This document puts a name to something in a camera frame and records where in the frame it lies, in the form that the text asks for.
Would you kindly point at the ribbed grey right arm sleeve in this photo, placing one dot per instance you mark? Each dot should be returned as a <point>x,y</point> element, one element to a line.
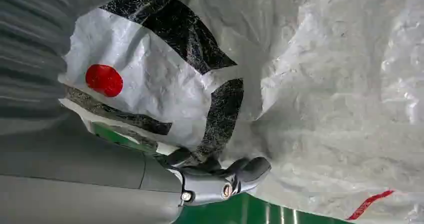
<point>30,50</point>

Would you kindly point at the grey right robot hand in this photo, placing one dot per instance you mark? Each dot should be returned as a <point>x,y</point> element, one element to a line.
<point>82,182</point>

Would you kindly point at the large grey plastic parcel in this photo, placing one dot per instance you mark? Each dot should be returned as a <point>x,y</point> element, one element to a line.
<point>331,83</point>

